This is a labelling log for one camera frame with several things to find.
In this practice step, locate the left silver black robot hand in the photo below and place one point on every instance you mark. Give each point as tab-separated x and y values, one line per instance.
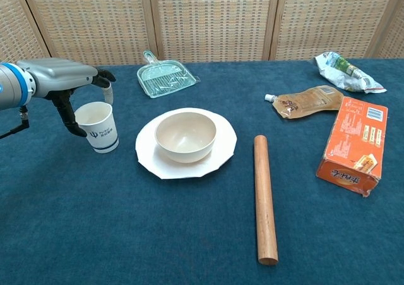
57	75

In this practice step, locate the small white paper cup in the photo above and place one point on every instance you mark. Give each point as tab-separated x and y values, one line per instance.
101	133

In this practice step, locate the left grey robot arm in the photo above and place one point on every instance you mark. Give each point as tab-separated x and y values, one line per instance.
9	86

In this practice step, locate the beige bowl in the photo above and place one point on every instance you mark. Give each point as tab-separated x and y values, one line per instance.
186	139

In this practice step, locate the green plastic dustpan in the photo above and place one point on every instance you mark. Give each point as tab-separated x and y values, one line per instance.
164	79

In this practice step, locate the white plate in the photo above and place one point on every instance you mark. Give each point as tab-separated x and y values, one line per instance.
148	158

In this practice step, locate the woven folding screen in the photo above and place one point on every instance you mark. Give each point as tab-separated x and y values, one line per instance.
205	19

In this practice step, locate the blue table cloth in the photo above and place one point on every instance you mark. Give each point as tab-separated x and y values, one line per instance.
126	228

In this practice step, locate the wooden rolling pin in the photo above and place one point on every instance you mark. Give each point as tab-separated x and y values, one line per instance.
265	203

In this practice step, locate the brown spout pouch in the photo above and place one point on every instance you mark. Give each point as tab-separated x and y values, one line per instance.
306	103

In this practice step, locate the crumpled white snack bag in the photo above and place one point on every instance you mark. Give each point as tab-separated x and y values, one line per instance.
341	73

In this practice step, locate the orange cardboard box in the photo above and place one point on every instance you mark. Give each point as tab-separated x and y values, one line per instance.
353	139

